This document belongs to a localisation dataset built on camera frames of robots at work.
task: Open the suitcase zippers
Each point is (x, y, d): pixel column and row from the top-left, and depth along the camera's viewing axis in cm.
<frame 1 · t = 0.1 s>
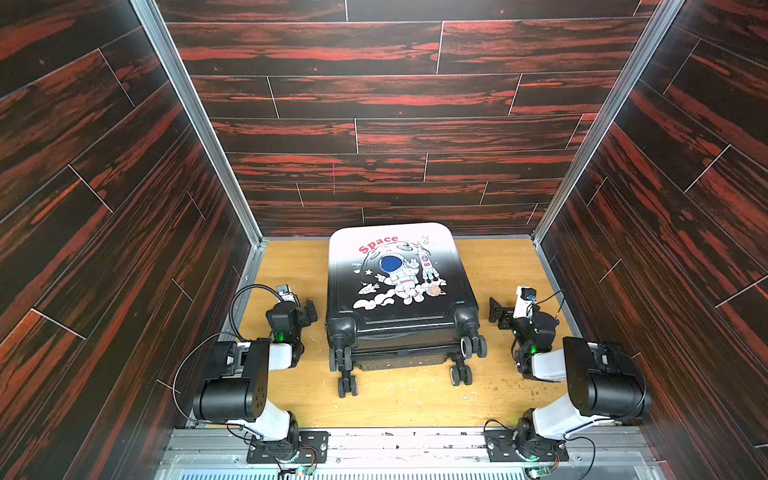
left hand: (296, 302, 95), fingers open
right hand: (513, 298, 92), fingers open
black white space suitcase: (398, 295, 76), point 25 cm above the table

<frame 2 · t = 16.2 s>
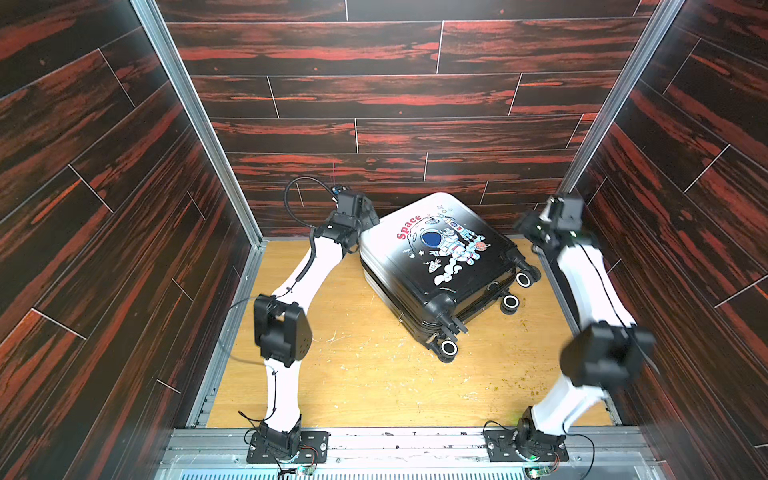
left hand: (363, 214, 91), fingers open
right hand: (530, 222, 86), fingers open
black white space suitcase: (432, 259, 86), point 24 cm above the table

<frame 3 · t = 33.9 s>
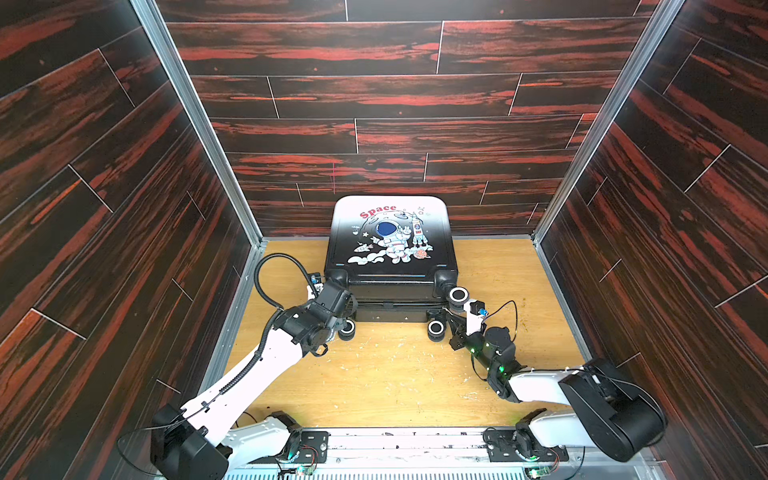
left hand: (331, 313, 80), fingers open
right hand: (453, 312, 87), fingers closed
black white space suitcase: (397, 254, 87), point 24 cm above the table

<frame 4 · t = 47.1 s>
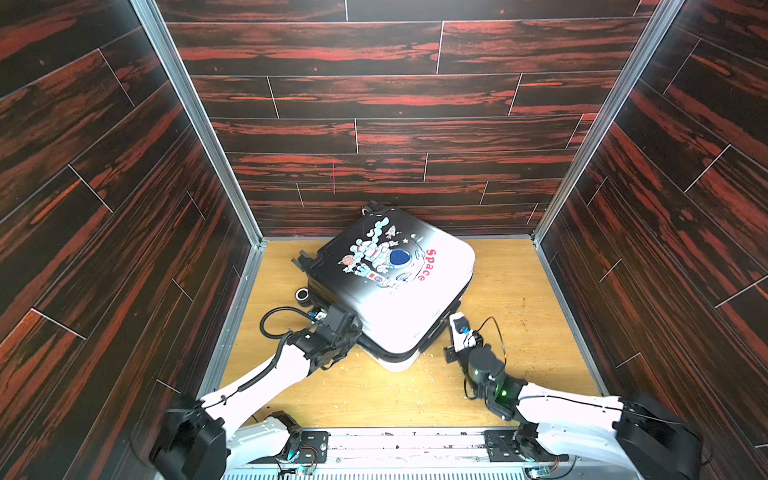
left hand: (360, 332, 84), fingers closed
right hand: (458, 320, 82), fingers closed
black white space suitcase: (400, 276, 81), point 24 cm above the table

